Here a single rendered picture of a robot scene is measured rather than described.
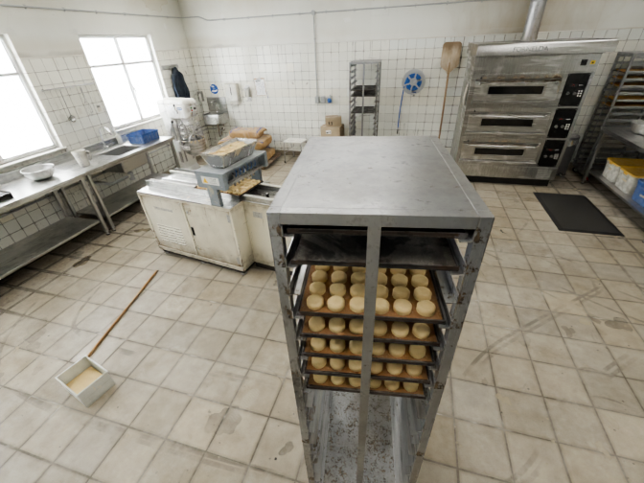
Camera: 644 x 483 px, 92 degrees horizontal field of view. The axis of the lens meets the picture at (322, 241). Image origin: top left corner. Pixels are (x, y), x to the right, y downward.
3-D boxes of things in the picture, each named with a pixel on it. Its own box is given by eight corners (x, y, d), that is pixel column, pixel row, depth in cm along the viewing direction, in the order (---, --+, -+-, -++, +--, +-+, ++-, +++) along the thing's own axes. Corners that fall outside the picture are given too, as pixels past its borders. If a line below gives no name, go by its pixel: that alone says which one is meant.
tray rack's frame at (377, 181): (323, 394, 219) (306, 136, 122) (397, 401, 213) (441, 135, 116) (310, 508, 166) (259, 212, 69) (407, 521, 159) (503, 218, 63)
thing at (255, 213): (254, 267, 352) (240, 195, 303) (270, 251, 378) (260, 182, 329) (310, 282, 327) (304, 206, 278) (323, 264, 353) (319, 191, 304)
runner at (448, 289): (413, 195, 130) (414, 188, 128) (420, 195, 129) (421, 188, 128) (445, 303, 77) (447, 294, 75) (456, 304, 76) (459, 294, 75)
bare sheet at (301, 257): (320, 175, 127) (320, 172, 126) (421, 176, 122) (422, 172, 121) (290, 264, 77) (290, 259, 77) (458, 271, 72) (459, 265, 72)
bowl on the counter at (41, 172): (39, 184, 358) (33, 173, 351) (18, 182, 366) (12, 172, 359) (65, 173, 384) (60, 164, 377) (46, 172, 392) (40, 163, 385)
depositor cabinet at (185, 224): (161, 253, 384) (136, 191, 338) (201, 226, 438) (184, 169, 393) (245, 277, 338) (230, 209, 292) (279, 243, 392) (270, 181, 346)
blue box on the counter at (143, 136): (144, 144, 489) (141, 135, 481) (128, 144, 495) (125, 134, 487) (160, 137, 521) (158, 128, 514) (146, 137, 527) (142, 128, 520)
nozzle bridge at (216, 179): (202, 203, 304) (193, 171, 285) (246, 177, 358) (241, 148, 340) (229, 209, 292) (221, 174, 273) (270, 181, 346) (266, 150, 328)
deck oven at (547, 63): (450, 186, 518) (478, 44, 409) (447, 162, 614) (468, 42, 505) (558, 193, 479) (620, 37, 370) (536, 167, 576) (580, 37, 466)
